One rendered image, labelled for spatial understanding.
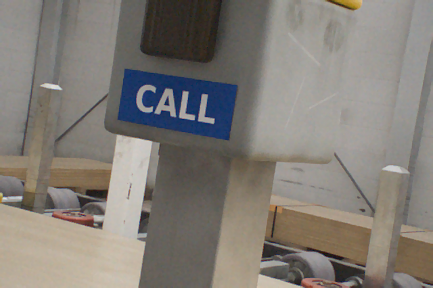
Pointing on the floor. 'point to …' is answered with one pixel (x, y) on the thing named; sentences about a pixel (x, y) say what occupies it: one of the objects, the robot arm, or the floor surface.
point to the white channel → (127, 186)
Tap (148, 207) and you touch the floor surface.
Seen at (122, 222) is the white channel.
